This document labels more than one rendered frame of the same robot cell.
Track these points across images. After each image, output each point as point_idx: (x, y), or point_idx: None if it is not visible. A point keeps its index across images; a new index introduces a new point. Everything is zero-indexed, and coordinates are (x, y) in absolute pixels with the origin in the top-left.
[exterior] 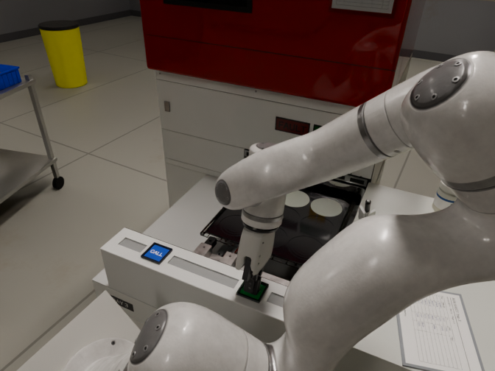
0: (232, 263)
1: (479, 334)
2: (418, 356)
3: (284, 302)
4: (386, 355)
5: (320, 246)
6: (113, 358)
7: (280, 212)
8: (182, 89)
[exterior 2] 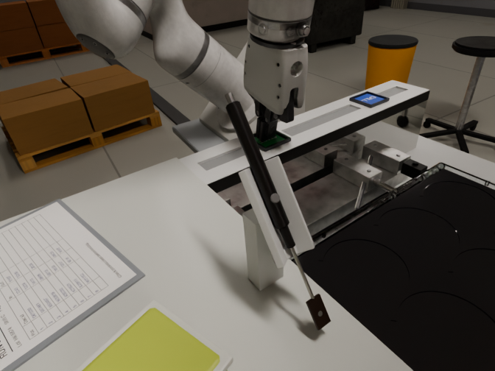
0: (352, 171)
1: None
2: (43, 216)
3: None
4: (84, 194)
5: (360, 295)
6: (236, 59)
7: (250, 4)
8: None
